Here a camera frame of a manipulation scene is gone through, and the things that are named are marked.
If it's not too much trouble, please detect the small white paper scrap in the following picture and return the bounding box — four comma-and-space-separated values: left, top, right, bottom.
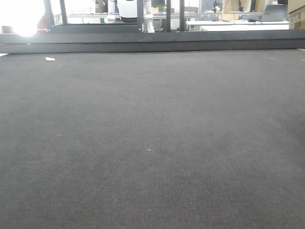
45, 57, 55, 62

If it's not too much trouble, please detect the white background table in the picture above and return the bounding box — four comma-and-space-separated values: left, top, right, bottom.
186, 20, 289, 31

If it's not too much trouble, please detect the grey laptop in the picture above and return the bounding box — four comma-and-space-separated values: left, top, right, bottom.
262, 4, 288, 22

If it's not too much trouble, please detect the cardboard box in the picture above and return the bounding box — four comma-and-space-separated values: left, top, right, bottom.
288, 0, 305, 30

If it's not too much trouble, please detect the dark metal frame rack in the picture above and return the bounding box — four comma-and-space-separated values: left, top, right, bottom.
43, 0, 172, 34

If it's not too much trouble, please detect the dark table edge rail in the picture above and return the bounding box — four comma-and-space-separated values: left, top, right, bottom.
0, 30, 305, 54

